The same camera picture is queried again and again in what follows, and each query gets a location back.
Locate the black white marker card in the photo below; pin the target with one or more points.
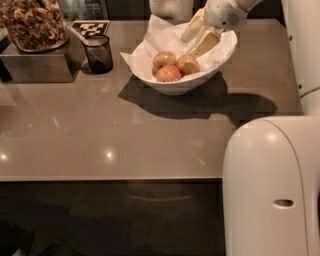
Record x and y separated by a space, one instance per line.
88 28

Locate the steel box stand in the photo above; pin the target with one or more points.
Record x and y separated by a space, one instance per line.
57 66

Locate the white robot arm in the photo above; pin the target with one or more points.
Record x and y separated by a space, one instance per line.
271 169

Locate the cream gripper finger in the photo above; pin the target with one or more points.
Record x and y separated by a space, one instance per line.
196 27
204 43

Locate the black mesh cup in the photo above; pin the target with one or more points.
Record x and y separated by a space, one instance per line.
98 52

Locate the front red apple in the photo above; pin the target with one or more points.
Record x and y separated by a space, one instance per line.
169 73

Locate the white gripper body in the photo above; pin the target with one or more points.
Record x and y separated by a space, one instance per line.
222 15

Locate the white ceramic bowl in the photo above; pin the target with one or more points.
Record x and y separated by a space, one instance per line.
180 87

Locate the white paper liner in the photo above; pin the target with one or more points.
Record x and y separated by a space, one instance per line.
162 35

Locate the white appliance behind table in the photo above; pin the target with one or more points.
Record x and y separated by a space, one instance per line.
172 9

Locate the glass jar of granola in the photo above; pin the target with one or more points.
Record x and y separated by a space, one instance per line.
34 25

